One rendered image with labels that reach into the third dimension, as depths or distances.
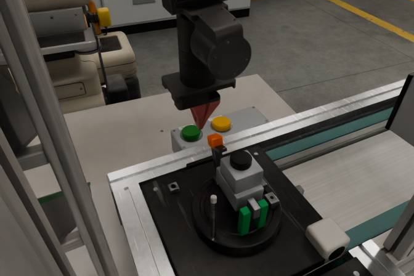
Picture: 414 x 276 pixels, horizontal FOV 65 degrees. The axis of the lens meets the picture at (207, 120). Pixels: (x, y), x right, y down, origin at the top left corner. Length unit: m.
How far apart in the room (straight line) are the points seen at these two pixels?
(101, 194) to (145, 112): 0.29
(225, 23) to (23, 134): 0.24
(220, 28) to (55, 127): 0.21
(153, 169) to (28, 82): 0.42
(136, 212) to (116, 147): 0.29
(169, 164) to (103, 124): 0.33
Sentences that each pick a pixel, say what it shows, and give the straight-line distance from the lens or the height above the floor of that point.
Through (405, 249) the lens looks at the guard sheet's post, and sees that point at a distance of 0.55.
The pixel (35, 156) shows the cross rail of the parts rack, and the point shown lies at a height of 1.23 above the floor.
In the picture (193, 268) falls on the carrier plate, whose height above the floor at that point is 0.97.
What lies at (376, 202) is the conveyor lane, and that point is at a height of 0.92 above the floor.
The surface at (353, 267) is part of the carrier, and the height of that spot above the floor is 0.97.
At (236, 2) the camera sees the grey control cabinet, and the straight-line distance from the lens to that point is 3.82.
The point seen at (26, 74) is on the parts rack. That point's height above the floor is 1.30.
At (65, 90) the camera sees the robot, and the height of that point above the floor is 0.85.
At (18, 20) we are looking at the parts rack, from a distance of 0.23.
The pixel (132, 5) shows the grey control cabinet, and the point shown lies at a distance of 3.46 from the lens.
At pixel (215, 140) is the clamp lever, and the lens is 0.50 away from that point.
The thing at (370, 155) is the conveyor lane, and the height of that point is 0.92.
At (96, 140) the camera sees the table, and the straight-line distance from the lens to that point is 0.87.
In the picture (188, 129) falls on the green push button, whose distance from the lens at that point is 0.68.
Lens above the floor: 1.41
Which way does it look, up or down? 39 degrees down
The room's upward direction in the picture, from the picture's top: straight up
